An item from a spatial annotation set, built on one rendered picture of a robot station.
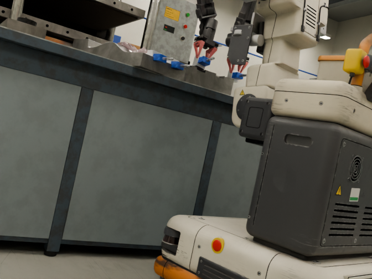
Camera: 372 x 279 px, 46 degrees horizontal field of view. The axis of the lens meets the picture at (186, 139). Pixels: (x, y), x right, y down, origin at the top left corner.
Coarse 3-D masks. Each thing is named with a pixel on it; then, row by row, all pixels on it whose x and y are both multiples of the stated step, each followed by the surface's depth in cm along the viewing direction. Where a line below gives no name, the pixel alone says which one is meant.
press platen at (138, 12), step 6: (96, 0) 254; (102, 0) 256; (108, 0) 258; (114, 0) 259; (108, 6) 260; (114, 6) 260; (120, 6) 262; (126, 6) 263; (132, 6) 265; (126, 12) 265; (132, 12) 266; (138, 12) 268; (144, 12) 270; (138, 18) 273; (120, 24) 299; (102, 30) 329
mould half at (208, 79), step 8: (192, 72) 197; (200, 72) 200; (208, 72) 202; (184, 80) 197; (192, 80) 198; (200, 80) 200; (208, 80) 202; (216, 80) 205; (224, 80) 207; (232, 80) 209; (208, 88) 203; (216, 88) 205; (224, 88) 207
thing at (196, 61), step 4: (200, 56) 201; (204, 56) 197; (196, 60) 201; (200, 60) 198; (204, 60) 197; (208, 60) 196; (196, 64) 199; (200, 64) 200; (204, 64) 199; (208, 64) 198; (200, 68) 201; (204, 68) 202
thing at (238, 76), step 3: (228, 72) 228; (234, 72) 226; (237, 72) 222; (228, 75) 227; (231, 75) 225; (234, 75) 223; (237, 75) 222; (240, 75) 222; (243, 75) 220; (246, 75) 219; (231, 78) 225; (234, 78) 226; (237, 78) 224; (240, 78) 223; (234, 81) 228; (237, 81) 227
